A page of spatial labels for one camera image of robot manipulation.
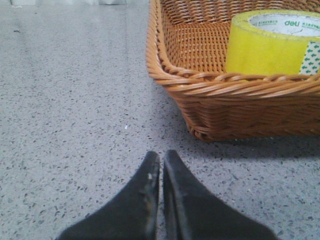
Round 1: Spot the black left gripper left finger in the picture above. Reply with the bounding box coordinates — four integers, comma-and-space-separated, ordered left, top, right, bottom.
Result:
58, 151, 160, 240

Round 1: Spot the brown wicker basket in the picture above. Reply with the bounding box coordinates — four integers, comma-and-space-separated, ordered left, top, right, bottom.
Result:
146, 0, 320, 142

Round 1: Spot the white curtain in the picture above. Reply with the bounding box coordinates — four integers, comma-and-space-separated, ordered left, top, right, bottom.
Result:
9, 0, 129, 7

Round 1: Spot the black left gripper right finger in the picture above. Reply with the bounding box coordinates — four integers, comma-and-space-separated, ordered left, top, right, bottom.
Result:
163, 150, 277, 240

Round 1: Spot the yellow tape roll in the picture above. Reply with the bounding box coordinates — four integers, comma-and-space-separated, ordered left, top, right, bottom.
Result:
225, 9, 320, 76

